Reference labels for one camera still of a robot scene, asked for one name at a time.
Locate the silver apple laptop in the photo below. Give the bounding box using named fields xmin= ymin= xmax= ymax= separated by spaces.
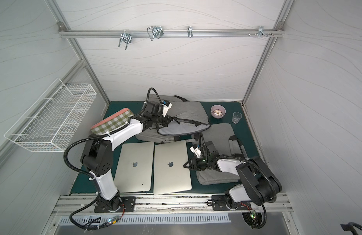
xmin=154 ymin=141 xmax=192 ymax=195
xmin=114 ymin=142 xmax=154 ymax=193

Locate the grey zippered laptop bag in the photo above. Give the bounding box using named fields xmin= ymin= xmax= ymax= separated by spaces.
xmin=135 ymin=95 xmax=188 ymax=144

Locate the grey laptop sleeve bag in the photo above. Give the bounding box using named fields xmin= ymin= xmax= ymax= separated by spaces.
xmin=157 ymin=101 xmax=211 ymax=137

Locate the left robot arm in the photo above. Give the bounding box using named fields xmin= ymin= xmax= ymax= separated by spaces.
xmin=81 ymin=100 xmax=172 ymax=212

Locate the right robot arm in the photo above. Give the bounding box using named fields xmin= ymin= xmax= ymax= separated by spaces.
xmin=184 ymin=142 xmax=282 ymax=208

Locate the green checkered cloth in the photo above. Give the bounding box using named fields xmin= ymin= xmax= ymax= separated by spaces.
xmin=91 ymin=114 xmax=134 ymax=136

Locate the pink bowl with contents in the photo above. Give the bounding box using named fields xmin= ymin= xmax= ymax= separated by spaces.
xmin=210 ymin=105 xmax=226 ymax=119

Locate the clear plastic cup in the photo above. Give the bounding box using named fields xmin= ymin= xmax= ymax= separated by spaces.
xmin=232 ymin=112 xmax=243 ymax=124

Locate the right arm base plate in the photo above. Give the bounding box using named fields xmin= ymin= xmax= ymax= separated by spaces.
xmin=206 ymin=195 xmax=252 ymax=212

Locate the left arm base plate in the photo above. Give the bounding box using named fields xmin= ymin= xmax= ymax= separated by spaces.
xmin=94 ymin=196 xmax=136 ymax=213

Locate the right black cable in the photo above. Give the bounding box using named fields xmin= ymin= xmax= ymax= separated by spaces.
xmin=216 ymin=155 xmax=278 ymax=229

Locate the white wire basket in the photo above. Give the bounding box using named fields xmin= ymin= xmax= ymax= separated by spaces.
xmin=4 ymin=78 xmax=97 ymax=152

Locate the white slotted cable duct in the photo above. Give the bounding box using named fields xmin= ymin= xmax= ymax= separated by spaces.
xmin=74 ymin=213 xmax=231 ymax=226

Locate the aluminium crossbar rail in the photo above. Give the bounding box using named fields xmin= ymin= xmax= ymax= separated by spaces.
xmin=59 ymin=23 xmax=285 ymax=39

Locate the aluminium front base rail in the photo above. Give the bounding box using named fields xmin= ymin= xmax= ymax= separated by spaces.
xmin=51 ymin=193 xmax=294 ymax=216

